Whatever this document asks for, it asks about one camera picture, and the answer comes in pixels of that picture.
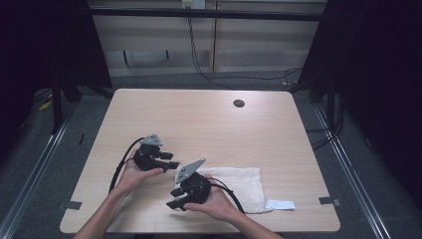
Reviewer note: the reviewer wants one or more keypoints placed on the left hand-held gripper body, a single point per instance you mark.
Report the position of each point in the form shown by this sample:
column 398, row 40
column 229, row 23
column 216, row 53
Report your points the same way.
column 149, row 157

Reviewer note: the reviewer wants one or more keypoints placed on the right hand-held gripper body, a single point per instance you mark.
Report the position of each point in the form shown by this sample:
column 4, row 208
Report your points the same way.
column 197, row 189

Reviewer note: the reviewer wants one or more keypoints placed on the cream towel with white label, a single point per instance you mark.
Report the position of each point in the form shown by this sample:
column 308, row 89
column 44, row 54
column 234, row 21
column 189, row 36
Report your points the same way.
column 247, row 186

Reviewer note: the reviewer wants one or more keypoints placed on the person's right hand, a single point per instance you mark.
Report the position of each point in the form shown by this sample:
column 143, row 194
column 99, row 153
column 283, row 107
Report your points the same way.
column 217, row 205

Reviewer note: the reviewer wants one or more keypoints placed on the person's left hand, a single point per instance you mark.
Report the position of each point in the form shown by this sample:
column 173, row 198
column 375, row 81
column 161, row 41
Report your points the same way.
column 132, row 177

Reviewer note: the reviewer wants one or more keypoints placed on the round black table grommet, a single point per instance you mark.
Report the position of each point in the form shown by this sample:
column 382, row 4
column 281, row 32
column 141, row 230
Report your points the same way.
column 239, row 103

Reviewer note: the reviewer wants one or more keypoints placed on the grey tape strip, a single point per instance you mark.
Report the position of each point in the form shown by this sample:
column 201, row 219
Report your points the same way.
column 71, row 205
column 329, row 200

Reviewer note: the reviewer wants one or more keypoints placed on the black metal stand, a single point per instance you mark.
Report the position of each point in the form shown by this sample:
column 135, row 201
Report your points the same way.
column 57, row 106

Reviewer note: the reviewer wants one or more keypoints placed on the yellow item on floor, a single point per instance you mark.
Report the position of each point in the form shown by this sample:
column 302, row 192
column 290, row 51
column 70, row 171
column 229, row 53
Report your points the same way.
column 45, row 105

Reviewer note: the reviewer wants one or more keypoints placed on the black curtain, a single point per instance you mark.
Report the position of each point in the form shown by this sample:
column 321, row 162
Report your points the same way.
column 381, row 66
column 33, row 49

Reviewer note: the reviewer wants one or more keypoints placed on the aluminium floor rail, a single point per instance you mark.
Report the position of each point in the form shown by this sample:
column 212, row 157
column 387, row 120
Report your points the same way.
column 351, row 179
column 33, row 176

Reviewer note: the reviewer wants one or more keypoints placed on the black horizontal frame bar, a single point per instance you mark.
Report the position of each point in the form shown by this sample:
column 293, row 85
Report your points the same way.
column 149, row 13

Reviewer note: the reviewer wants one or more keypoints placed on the white wall socket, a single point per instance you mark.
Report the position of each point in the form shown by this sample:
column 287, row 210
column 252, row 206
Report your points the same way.
column 194, row 3

